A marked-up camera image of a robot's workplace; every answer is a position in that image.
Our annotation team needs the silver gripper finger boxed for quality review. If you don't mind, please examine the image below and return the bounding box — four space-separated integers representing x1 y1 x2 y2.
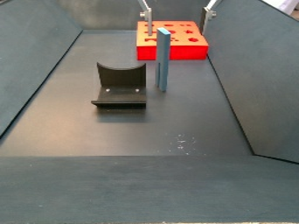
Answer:
201 0 220 32
137 0 152 35

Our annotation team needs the blue double-square peg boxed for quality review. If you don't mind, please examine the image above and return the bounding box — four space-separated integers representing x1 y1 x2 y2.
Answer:
154 27 171 92

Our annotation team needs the black curved holder stand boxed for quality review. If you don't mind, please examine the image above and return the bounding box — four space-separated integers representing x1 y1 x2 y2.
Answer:
90 63 146 107

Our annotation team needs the red shape-sorting board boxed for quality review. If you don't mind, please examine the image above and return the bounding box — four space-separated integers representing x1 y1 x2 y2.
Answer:
136 21 209 60

